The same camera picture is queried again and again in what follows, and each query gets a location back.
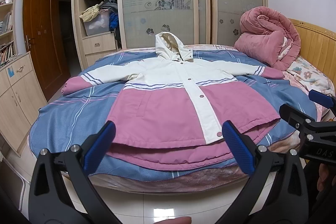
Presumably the translucent storage box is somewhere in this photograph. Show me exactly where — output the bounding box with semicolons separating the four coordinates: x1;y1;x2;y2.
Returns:
84;10;109;36

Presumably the pink and white hooded jacket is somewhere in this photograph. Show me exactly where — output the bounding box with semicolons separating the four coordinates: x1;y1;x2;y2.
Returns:
62;32;284;170

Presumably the brown wooden door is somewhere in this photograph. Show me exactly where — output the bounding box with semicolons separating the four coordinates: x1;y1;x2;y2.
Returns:
23;0;70;100

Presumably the beige crumpled garment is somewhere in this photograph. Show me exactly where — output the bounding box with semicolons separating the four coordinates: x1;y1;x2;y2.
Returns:
79;2;103;22

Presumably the blue plaid bed sheet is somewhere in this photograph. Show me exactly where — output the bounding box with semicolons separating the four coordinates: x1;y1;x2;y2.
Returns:
29;45;323;182

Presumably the rolled pink quilt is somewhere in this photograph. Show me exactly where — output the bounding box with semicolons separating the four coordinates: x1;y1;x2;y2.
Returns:
234;6;301;71

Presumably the person's right hand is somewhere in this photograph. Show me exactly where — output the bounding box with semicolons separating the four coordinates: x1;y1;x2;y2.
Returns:
317;164;336;192

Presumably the beige wardrobe frame with drawers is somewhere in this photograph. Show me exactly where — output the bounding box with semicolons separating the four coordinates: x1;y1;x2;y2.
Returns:
71;0;117;70

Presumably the beige cabinet with bookshelf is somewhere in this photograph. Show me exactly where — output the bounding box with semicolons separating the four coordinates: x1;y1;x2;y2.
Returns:
0;0;47;157

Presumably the person's left hand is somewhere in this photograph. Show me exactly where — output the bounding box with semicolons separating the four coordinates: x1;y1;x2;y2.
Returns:
154;217;192;224

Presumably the wooden headboard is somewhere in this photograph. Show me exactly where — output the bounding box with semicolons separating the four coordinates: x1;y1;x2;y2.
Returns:
290;19;336;85

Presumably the blue garment in wardrobe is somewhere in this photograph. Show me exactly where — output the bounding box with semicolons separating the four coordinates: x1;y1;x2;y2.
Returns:
109;11;119;32

